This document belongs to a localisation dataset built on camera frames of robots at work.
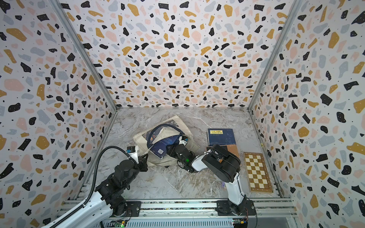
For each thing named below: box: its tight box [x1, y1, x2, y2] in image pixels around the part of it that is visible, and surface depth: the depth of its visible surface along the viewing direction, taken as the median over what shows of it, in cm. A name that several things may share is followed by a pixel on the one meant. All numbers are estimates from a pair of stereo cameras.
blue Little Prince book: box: [206, 128, 237, 146], surface depth 102 cm
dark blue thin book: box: [150, 134, 182, 159], surface depth 92 cm
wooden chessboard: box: [243, 152, 274, 194], surface depth 84 cm
